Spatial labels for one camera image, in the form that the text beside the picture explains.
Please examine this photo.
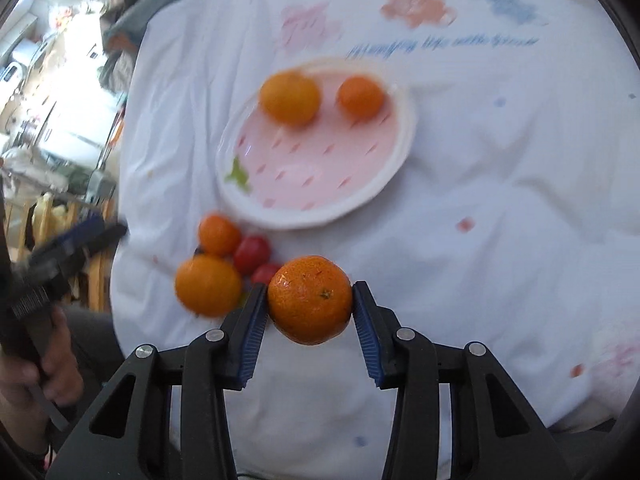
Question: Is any small mandarin top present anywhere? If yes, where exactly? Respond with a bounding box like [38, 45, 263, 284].
[198, 214, 242, 258]

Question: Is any small mandarin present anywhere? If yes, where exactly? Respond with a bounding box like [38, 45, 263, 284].
[198, 214, 242, 258]
[267, 256, 352, 346]
[336, 76, 386, 120]

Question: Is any large orange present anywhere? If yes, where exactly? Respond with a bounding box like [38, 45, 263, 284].
[174, 254, 243, 318]
[258, 70, 322, 127]

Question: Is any red plum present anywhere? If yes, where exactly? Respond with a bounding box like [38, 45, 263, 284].
[250, 262, 281, 285]
[232, 235, 271, 276]

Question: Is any person left hand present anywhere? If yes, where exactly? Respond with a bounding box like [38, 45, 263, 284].
[1, 307, 84, 455]

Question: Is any wooden drying rack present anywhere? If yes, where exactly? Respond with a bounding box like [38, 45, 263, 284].
[2, 192, 116, 312]

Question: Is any white cartoon bed sheet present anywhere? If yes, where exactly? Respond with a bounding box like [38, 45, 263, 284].
[109, 0, 640, 478]

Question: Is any pink strawberry pattern bowl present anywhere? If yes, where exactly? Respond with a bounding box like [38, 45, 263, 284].
[215, 58, 418, 231]

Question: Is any pile of clothes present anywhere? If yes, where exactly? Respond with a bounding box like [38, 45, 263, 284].
[99, 0, 178, 94]

